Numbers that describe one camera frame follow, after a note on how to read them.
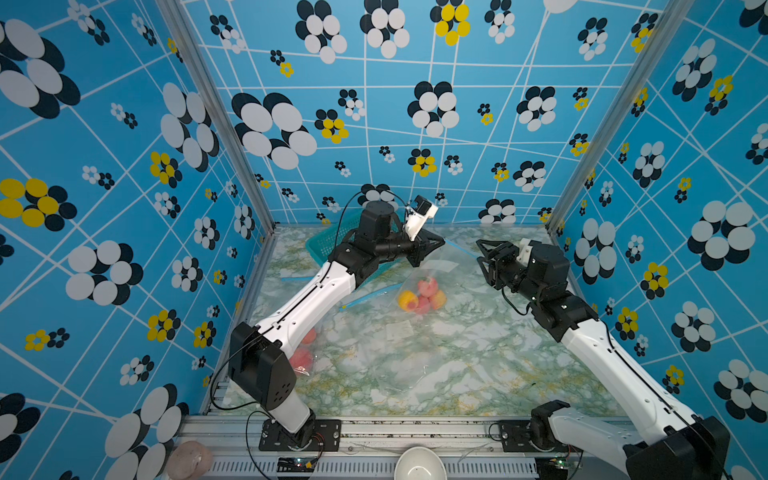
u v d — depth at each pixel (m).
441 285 1.01
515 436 0.73
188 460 0.69
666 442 0.39
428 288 0.88
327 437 0.74
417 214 0.61
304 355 0.81
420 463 0.69
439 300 0.92
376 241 0.57
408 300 0.87
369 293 1.02
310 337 0.88
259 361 0.42
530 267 0.58
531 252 0.56
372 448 0.72
